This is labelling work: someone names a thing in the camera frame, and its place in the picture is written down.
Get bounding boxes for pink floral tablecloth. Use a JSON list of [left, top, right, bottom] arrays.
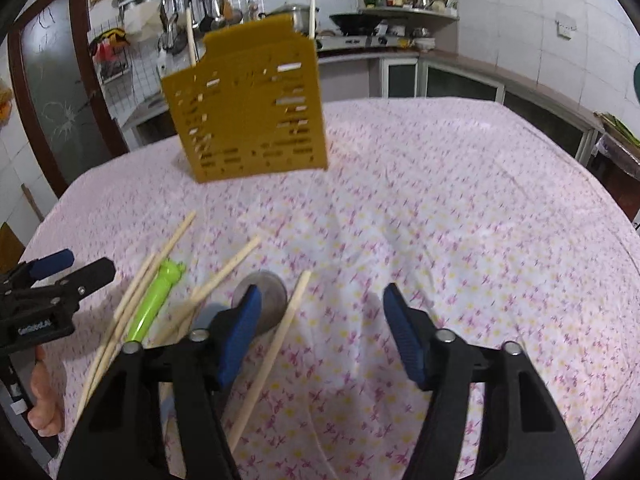
[[20, 97, 640, 480]]

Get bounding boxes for yellow perforated utensil holder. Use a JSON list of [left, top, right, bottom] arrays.
[[161, 14, 330, 183]]

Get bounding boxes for wooden chopstick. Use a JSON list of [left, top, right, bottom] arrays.
[[147, 236, 262, 348], [76, 254, 157, 418], [186, 8, 197, 68], [227, 271, 312, 453], [92, 211, 197, 376]]

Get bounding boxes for row of hanging kitchen utensils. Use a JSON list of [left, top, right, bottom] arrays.
[[157, 0, 246, 56]]

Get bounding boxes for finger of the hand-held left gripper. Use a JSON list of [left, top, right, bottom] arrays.
[[0, 249, 76, 294], [30, 257, 117, 312]]

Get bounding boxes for kitchen counter with cabinets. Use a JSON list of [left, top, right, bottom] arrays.
[[315, 47, 606, 161]]

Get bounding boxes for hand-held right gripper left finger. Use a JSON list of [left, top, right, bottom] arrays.
[[57, 284, 263, 480]]

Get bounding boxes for gas stove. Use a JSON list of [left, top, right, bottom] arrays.
[[317, 30, 418, 51]]

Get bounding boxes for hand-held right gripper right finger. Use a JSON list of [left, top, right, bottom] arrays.
[[382, 282, 586, 480]]

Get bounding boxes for steel pot with lid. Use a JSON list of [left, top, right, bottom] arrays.
[[260, 4, 321, 36]]

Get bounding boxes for person's left hand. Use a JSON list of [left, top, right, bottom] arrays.
[[27, 345, 66, 438]]

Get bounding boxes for wire wall rack with cloths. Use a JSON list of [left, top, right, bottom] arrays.
[[90, 25, 133, 86]]

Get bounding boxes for black wok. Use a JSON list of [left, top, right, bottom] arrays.
[[330, 11, 386, 31]]

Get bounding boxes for tray with vegetables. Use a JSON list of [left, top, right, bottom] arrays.
[[595, 112, 640, 181]]

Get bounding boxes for brown door with cracked glass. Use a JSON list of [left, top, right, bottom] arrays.
[[7, 0, 131, 196]]

